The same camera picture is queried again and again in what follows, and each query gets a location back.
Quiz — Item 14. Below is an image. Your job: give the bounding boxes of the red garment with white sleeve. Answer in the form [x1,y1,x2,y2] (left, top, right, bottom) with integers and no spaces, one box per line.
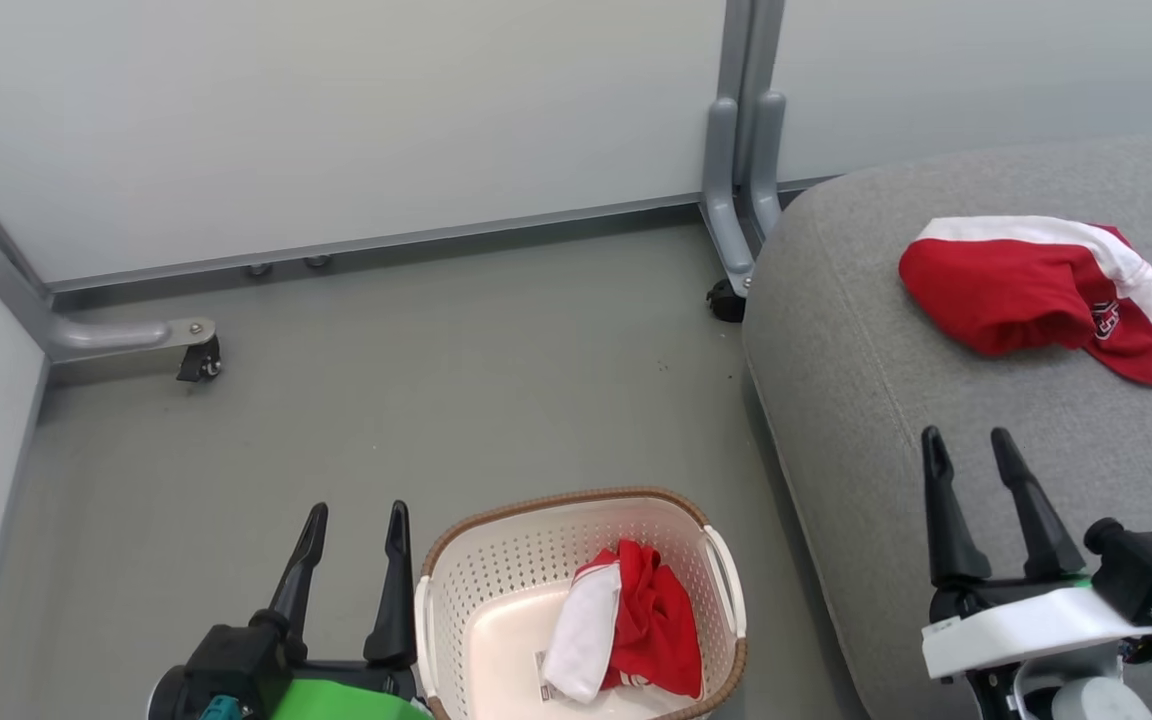
[541,540,704,704]

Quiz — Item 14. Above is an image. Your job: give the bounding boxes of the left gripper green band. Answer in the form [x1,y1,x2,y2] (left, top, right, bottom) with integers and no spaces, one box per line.
[251,500,434,720]

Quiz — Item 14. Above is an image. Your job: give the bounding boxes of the grey fabric sofa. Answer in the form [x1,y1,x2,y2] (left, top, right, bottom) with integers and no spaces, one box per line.
[742,130,1152,720]

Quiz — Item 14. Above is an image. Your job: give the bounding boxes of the cream laundry basket brown rim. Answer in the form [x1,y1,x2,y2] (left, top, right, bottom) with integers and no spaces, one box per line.
[414,487,749,720]

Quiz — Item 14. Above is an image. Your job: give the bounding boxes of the red garment with white band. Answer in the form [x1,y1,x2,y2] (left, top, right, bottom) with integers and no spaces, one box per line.
[898,215,1152,389]

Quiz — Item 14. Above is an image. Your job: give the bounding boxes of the paper label sticker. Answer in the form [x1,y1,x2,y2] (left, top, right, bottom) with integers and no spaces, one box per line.
[533,650,579,703]

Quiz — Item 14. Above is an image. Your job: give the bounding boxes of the grey partition bottom rail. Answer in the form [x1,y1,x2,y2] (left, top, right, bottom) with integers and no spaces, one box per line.
[46,175,837,299]

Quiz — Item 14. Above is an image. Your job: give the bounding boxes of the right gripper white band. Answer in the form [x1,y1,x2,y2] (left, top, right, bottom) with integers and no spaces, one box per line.
[920,425,1152,693]

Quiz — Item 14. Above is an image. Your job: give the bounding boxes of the grey partition leg with bolts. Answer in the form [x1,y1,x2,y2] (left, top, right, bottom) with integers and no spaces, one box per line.
[0,148,218,366]

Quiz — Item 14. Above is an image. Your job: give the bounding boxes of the black caster wheel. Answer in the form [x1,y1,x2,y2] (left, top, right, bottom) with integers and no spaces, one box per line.
[705,278,748,325]
[176,335,224,384]

